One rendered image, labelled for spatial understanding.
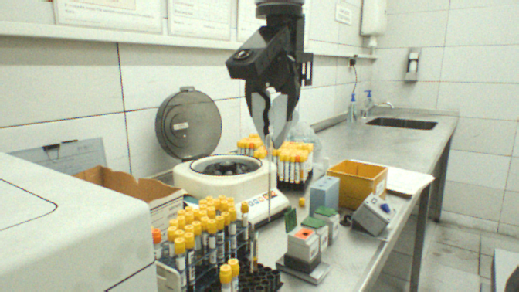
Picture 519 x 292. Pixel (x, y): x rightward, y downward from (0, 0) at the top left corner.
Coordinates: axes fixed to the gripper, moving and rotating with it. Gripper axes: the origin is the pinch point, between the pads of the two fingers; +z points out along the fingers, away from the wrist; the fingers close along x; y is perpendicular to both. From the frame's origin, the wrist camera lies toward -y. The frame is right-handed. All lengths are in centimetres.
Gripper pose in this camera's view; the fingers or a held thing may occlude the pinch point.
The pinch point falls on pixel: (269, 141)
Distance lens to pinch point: 51.7
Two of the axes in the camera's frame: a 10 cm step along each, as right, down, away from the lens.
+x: -8.3, -1.4, 5.4
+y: 5.6, -2.0, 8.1
